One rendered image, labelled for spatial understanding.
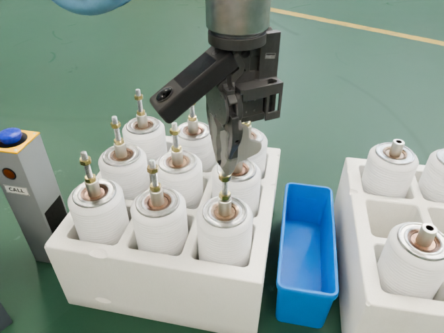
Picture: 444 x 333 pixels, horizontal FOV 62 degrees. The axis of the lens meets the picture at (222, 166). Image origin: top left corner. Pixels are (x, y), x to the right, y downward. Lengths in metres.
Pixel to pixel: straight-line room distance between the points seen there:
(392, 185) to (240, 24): 0.51
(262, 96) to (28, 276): 0.68
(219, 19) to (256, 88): 0.10
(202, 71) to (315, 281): 0.56
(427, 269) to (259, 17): 0.43
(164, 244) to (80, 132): 0.80
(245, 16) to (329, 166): 0.81
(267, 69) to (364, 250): 0.37
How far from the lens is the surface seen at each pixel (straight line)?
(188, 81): 0.46
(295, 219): 0.97
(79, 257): 0.72
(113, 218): 0.69
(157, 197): 0.63
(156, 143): 0.85
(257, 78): 0.49
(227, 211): 0.61
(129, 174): 0.75
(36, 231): 0.88
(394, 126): 1.46
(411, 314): 0.67
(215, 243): 0.62
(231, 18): 0.43
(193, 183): 0.72
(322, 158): 1.21
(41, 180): 0.81
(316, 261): 0.90
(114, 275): 0.72
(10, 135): 0.77
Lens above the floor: 0.69
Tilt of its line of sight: 37 degrees down
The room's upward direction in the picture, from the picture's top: straight up
